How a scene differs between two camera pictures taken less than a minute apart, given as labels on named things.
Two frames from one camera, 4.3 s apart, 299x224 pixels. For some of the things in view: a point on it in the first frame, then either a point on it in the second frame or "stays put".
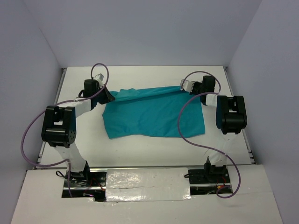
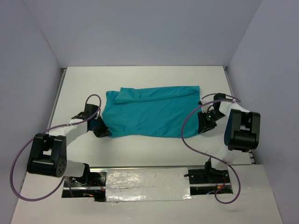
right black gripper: [195, 84] → [203, 125]
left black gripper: [108, 97] → [104, 131]
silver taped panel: [149, 184] stays put
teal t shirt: [152, 111] stays put
